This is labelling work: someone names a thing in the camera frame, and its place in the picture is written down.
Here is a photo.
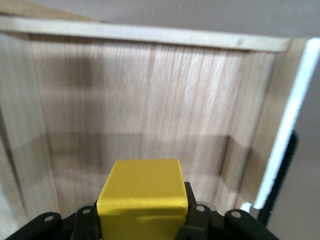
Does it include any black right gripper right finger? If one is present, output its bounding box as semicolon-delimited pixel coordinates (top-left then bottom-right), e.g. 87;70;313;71
174;181;278;240

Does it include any brown table cover sheet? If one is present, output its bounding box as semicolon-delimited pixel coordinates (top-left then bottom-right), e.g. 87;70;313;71
0;0;320;240

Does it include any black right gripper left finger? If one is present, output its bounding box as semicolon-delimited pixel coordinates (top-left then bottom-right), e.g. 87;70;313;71
3;203;102;240

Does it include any wooden drawer with white front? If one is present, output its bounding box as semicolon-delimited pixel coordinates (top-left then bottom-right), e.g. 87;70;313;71
0;16;320;226

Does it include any black drawer handle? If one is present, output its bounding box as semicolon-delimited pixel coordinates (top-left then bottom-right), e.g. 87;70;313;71
258;129;300;228

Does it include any yellow cube block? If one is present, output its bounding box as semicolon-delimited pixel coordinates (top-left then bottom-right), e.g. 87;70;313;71
96;158;190;240

